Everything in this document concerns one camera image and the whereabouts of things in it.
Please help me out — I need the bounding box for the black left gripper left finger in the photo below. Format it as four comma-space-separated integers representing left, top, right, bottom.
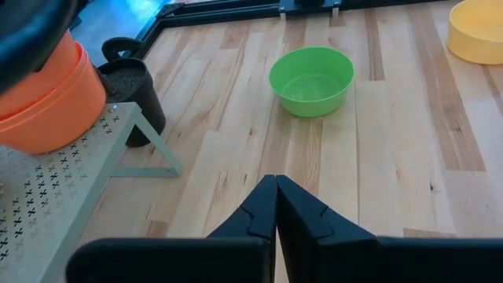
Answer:
65, 175, 278, 283

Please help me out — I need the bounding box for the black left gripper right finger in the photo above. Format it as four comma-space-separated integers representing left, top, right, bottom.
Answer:
277, 175, 503, 283

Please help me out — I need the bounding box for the green plastic mini bowl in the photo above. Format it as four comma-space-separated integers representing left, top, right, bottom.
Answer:
268, 46, 355, 118

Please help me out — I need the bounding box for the orange plastic mini bowl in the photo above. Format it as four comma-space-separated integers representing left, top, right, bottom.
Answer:
0, 42, 108, 155
0, 30, 79, 119

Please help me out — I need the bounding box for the yellow plastic mini bowl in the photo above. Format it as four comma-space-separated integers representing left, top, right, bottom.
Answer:
446, 0, 503, 66

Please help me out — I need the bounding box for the black cup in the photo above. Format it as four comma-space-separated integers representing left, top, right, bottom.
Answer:
97, 57, 167, 149

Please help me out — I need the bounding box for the pale green perforated metal shelf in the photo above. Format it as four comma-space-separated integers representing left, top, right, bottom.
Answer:
0, 101, 184, 283

